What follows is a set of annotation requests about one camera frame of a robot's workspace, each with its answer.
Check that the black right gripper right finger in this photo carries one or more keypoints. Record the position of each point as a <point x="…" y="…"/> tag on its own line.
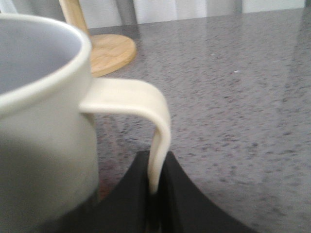
<point x="185" y="209"/>

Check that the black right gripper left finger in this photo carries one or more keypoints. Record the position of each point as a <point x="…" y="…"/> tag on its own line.
<point x="124" y="210"/>

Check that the cream HOME mug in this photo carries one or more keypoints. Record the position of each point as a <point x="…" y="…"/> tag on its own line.
<point x="48" y="97"/>

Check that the wooden mug tree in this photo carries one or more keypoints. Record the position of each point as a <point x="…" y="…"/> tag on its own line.
<point x="110" y="52"/>

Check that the grey white curtain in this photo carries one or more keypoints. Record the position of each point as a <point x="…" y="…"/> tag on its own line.
<point x="109" y="13"/>

